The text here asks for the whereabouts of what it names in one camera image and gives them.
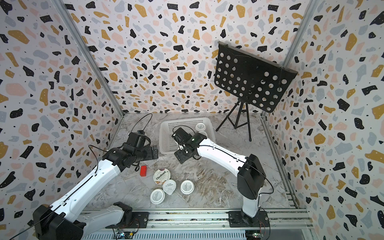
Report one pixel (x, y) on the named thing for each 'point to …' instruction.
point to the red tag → (143, 171)
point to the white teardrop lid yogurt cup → (169, 186)
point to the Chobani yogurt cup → (161, 175)
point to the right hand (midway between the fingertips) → (184, 153)
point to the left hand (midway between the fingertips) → (152, 151)
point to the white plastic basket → (167, 145)
